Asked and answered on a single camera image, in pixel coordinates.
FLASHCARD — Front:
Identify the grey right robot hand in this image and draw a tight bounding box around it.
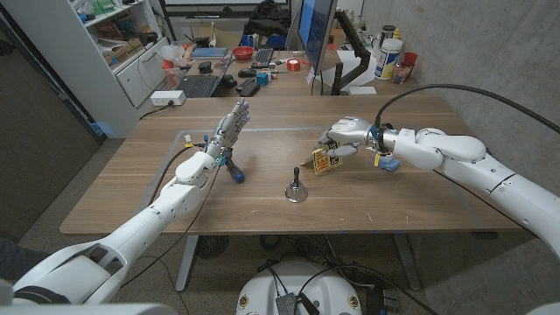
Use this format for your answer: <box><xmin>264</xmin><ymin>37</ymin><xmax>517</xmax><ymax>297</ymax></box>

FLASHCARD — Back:
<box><xmin>315</xmin><ymin>115</ymin><xmax>382</xmax><ymax>159</ymax></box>

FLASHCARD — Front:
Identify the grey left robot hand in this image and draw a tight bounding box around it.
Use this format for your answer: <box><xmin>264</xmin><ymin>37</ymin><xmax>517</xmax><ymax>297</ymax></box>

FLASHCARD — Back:
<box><xmin>205</xmin><ymin>97</ymin><xmax>251</xmax><ymax>161</ymax></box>

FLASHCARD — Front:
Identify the yellow new driver bumper sticker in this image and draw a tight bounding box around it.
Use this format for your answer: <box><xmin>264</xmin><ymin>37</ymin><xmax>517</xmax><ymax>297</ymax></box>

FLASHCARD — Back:
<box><xmin>301</xmin><ymin>139</ymin><xmax>345</xmax><ymax>175</ymax></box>

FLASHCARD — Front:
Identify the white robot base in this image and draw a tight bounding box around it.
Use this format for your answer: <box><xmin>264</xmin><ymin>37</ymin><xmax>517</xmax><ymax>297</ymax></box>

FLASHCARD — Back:
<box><xmin>235</xmin><ymin>261</ymin><xmax>363</xmax><ymax>315</ymax></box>

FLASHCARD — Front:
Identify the black oblong case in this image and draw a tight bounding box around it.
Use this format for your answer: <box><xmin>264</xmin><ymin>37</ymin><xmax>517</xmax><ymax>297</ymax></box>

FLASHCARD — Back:
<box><xmin>239</xmin><ymin>80</ymin><xmax>262</xmax><ymax>98</ymax></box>

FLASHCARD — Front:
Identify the open black laptop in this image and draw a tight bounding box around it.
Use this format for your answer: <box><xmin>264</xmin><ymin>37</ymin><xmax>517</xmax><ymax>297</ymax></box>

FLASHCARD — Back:
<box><xmin>176</xmin><ymin>52</ymin><xmax>235</xmax><ymax>99</ymax></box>

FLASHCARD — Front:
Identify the white power strip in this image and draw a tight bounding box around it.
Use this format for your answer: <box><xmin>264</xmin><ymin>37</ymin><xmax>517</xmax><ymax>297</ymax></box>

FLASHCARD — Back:
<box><xmin>150</xmin><ymin>89</ymin><xmax>187</xmax><ymax>108</ymax></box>

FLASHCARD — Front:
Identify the white paper sheet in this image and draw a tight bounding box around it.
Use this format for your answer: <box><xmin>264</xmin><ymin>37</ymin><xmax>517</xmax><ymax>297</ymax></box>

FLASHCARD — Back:
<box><xmin>336</xmin><ymin>48</ymin><xmax>380</xmax><ymax>87</ymax></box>

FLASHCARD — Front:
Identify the wooden office desk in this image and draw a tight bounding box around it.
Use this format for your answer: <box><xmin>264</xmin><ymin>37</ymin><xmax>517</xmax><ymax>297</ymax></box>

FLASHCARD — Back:
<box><xmin>174</xmin><ymin>49</ymin><xmax>428</xmax><ymax>98</ymax></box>

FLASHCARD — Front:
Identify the glass jar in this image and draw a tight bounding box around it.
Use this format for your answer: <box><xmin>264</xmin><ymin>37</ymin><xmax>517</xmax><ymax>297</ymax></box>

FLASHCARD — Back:
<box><xmin>392</xmin><ymin>60</ymin><xmax>415</xmax><ymax>85</ymax></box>

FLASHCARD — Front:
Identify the red bowl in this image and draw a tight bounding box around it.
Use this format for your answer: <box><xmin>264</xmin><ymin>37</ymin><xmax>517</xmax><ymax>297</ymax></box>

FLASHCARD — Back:
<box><xmin>231</xmin><ymin>45</ymin><xmax>256</xmax><ymax>61</ymax></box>

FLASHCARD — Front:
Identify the blue book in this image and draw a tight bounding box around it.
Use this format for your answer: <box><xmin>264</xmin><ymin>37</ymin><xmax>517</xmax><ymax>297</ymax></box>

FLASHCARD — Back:
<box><xmin>191</xmin><ymin>46</ymin><xmax>229</xmax><ymax>60</ymax></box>

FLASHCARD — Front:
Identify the black keyboard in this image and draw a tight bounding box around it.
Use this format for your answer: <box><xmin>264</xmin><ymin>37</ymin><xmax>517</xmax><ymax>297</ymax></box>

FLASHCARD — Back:
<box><xmin>250</xmin><ymin>47</ymin><xmax>276</xmax><ymax>70</ymax></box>

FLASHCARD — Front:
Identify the white wipes canister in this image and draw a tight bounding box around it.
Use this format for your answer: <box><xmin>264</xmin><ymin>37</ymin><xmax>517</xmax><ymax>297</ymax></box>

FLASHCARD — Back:
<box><xmin>374</xmin><ymin>38</ymin><xmax>404</xmax><ymax>81</ymax></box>

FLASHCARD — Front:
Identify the computer monitor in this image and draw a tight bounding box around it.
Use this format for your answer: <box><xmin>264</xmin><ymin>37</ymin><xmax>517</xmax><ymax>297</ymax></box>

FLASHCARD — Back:
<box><xmin>297</xmin><ymin>0</ymin><xmax>339</xmax><ymax>74</ymax></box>

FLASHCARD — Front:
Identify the black backpack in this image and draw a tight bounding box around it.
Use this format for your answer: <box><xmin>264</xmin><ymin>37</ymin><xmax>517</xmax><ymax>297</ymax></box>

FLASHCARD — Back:
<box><xmin>242</xmin><ymin>0</ymin><xmax>292</xmax><ymax>39</ymax></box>

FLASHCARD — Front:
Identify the black round floor fan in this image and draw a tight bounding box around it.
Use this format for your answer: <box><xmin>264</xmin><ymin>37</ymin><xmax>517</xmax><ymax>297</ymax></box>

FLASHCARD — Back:
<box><xmin>195</xmin><ymin>234</ymin><xmax>230</xmax><ymax>260</ymax></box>

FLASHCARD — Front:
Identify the grey table leg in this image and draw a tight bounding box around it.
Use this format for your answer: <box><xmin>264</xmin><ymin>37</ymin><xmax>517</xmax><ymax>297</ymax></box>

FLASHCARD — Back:
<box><xmin>391</xmin><ymin>231</ymin><xmax>424</xmax><ymax>292</ymax></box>
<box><xmin>174</xmin><ymin>234</ymin><xmax>200</xmax><ymax>293</ymax></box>

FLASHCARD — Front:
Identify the white shelf cabinet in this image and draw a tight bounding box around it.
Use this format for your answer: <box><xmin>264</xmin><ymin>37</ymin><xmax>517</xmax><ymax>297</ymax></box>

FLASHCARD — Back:
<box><xmin>0</xmin><ymin>0</ymin><xmax>172</xmax><ymax>139</ymax></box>

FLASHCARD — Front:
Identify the blue black handled screwdriver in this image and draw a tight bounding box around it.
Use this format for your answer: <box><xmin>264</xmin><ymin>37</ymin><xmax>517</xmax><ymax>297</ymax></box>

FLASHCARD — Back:
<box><xmin>222</xmin><ymin>148</ymin><xmax>246</xmax><ymax>184</ymax></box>

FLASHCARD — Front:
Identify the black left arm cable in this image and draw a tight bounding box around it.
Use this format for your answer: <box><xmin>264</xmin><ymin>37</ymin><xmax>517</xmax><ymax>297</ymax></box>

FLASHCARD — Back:
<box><xmin>148</xmin><ymin>143</ymin><xmax>209</xmax><ymax>207</ymax></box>

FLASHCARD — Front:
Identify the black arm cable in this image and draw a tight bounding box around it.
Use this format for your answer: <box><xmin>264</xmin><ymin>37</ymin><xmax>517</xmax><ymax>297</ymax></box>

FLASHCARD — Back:
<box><xmin>374</xmin><ymin>83</ymin><xmax>560</xmax><ymax>135</ymax></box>
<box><xmin>148</xmin><ymin>143</ymin><xmax>209</xmax><ymax>207</ymax></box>

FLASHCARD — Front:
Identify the silver handbell black handle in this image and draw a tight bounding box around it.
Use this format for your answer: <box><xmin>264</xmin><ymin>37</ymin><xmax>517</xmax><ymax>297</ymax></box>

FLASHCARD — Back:
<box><xmin>284</xmin><ymin>166</ymin><xmax>309</xmax><ymax>204</ymax></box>

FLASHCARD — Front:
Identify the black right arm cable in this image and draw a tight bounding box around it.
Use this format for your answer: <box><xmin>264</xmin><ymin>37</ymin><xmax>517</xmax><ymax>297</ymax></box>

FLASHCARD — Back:
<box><xmin>374</xmin><ymin>83</ymin><xmax>560</xmax><ymax>135</ymax></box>

